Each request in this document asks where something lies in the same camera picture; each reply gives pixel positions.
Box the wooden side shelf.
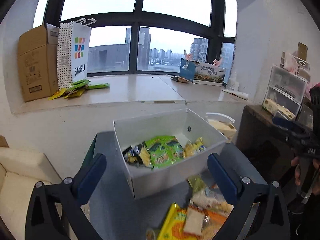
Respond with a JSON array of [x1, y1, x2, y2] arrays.
[[236, 105, 297, 161]]

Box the orange snack packet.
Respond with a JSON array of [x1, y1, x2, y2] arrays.
[[200, 209, 227, 240]]

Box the clear plastic drawer unit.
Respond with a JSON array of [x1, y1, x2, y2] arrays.
[[265, 66, 307, 116]]

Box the white lotion bottle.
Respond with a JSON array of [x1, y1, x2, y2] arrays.
[[226, 71, 239, 92]]

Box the beige orange-trim snack packet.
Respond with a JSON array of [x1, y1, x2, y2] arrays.
[[183, 207, 205, 236]]

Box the person's right hand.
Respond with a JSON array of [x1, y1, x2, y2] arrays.
[[291, 157, 319, 186]]

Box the yellow sunflower seed packet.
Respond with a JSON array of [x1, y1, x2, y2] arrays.
[[157, 203, 193, 240]]

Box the long biscuit packet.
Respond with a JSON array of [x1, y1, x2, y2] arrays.
[[190, 188, 233, 217]]

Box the green white snack packet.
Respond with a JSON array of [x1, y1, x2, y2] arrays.
[[144, 135, 184, 168]]

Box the black snack packet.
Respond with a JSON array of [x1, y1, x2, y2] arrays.
[[122, 144, 143, 167]]

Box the cream sofa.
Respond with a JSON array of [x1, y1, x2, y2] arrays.
[[1, 147, 61, 239]]

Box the blue gift bag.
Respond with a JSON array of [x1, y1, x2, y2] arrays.
[[179, 59, 196, 82]]

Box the light green candy bag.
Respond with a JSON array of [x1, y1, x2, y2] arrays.
[[183, 137, 206, 158]]

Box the white SANFU paper bag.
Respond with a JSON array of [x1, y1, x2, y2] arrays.
[[56, 18, 96, 89]]

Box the green yellow packets pile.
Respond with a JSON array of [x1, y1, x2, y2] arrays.
[[49, 79, 110, 100]]

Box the white storage box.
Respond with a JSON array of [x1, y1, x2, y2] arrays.
[[113, 109, 227, 199]]

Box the brown cardboard box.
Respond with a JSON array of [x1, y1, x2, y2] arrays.
[[17, 24, 59, 102]]

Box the green chip bag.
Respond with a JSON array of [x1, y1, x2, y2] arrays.
[[187, 174, 207, 194]]

